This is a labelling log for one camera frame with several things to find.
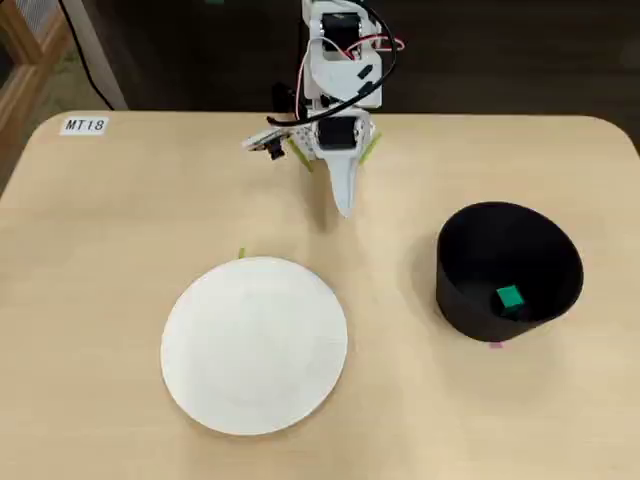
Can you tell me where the white MT18 label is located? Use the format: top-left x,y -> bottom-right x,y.
59,115 -> 109,137

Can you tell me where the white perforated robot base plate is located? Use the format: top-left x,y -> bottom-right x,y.
287,119 -> 377,162

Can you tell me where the wooden furniture frame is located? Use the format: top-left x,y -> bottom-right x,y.
0,0 -> 70,154

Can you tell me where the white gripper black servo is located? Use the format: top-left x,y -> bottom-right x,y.
312,111 -> 376,220

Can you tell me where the thick black camera cable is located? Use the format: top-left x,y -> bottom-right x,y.
265,0 -> 407,127

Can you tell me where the black round bin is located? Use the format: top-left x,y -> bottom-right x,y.
434,200 -> 585,344

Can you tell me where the white wrist camera board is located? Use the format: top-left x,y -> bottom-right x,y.
242,126 -> 297,163

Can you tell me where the white paper plate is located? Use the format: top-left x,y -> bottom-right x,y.
159,255 -> 349,437

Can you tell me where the green cube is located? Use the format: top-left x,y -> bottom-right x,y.
494,284 -> 527,320

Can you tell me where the thin black cord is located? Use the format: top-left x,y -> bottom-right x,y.
58,0 -> 117,110

